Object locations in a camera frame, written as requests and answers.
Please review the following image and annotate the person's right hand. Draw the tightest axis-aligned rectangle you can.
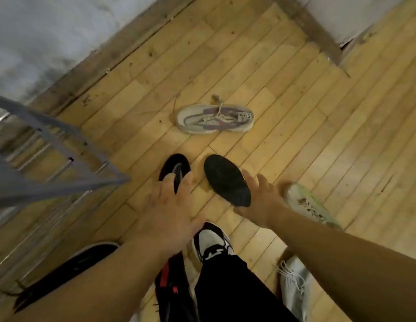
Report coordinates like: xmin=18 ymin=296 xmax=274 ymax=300
xmin=233 ymin=169 xmax=289 ymax=228

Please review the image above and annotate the person's left forearm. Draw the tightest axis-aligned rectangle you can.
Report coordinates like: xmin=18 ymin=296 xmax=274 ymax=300
xmin=0 ymin=239 xmax=173 ymax=322

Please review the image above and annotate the white and purple sneaker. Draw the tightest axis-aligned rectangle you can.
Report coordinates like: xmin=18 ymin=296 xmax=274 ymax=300
xmin=176 ymin=95 xmax=255 ymax=135

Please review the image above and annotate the black and red shoe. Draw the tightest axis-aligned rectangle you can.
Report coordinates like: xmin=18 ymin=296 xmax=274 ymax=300
xmin=154 ymin=251 xmax=199 ymax=322

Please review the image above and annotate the person's left hand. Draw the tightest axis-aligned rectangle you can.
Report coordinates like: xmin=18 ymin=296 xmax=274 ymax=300
xmin=138 ymin=172 xmax=207 ymax=258

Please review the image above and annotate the person's black and white shoe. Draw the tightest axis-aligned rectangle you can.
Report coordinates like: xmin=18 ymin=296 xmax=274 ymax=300
xmin=192 ymin=221 xmax=234 ymax=264

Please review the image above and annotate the black mesh shoe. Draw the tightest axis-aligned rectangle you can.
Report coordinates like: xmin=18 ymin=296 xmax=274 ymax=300
xmin=158 ymin=153 xmax=191 ymax=195

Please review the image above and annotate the person's right forearm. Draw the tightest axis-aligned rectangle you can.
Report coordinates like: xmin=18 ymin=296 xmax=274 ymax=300
xmin=266 ymin=205 xmax=416 ymax=322

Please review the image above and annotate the person's black trouser leg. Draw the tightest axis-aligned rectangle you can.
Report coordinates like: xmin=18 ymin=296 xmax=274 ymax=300
xmin=194 ymin=254 xmax=300 ymax=322

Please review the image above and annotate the grey metal rack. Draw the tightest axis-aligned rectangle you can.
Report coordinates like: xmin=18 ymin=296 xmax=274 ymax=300
xmin=0 ymin=93 xmax=132 ymax=300

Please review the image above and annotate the white laced sneaker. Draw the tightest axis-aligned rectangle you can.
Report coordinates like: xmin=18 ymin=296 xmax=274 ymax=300
xmin=275 ymin=256 xmax=313 ymax=322

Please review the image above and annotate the white and green sneaker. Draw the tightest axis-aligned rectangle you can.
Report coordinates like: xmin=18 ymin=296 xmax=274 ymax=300
xmin=283 ymin=182 xmax=343 ymax=231

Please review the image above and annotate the black sneaker with white sole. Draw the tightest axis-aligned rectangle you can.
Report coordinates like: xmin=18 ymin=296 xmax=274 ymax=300
xmin=13 ymin=242 xmax=120 ymax=314

